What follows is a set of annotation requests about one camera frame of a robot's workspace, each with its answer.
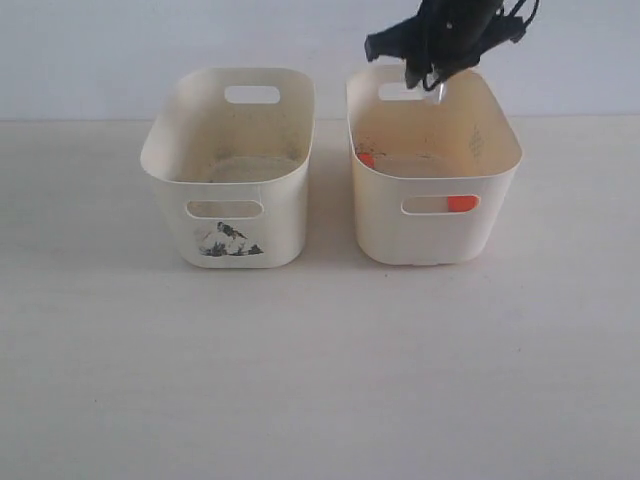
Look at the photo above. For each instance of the orange capped marker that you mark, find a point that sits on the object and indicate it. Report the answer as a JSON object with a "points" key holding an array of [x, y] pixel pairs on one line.
{"points": [[367, 160], [462, 204]]}

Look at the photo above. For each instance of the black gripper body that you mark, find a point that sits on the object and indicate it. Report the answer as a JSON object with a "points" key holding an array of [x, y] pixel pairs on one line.
{"points": [[449, 34]]}

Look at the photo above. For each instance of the blue capped marker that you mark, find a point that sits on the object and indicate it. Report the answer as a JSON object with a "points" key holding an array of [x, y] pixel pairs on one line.
{"points": [[434, 89]]}

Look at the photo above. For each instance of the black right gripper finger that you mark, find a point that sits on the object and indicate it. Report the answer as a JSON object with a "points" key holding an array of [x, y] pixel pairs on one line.
{"points": [[414, 73]]}

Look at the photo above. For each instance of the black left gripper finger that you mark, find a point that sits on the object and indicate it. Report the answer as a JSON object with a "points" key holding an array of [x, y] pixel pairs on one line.
{"points": [[446, 71]]}

